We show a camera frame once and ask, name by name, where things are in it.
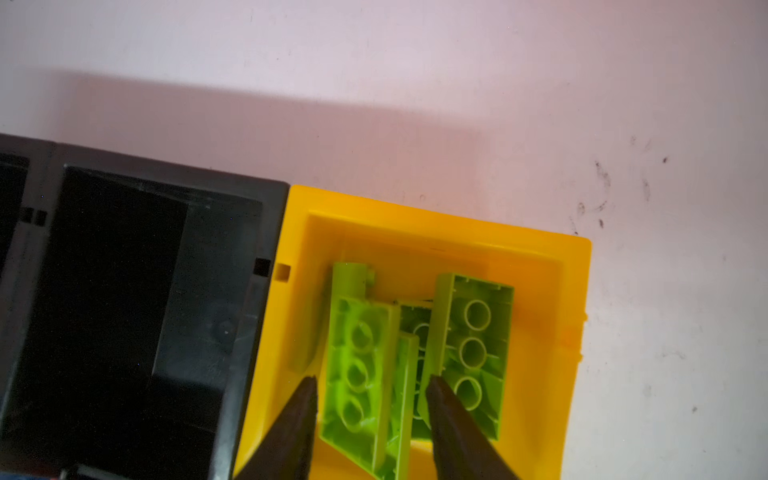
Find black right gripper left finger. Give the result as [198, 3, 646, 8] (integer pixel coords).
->
[235, 376, 318, 480]

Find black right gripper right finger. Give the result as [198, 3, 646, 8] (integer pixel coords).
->
[425, 375, 519, 480]

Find green lego brick large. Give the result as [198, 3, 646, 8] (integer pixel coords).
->
[418, 273, 514, 441]

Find green lego brick pair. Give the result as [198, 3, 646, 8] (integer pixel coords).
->
[374, 300, 432, 479]

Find green lego brick narrow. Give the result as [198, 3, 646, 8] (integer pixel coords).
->
[320, 262, 399, 474]

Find black plastic bin middle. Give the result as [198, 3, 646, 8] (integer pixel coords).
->
[1, 142, 289, 479]

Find black plastic bin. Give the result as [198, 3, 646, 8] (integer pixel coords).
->
[1, 142, 289, 479]
[0, 133, 55, 385]

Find yellow plastic bin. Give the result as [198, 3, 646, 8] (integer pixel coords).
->
[236, 186, 591, 479]

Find black plastic bin left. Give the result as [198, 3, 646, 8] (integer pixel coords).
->
[0, 133, 55, 385]

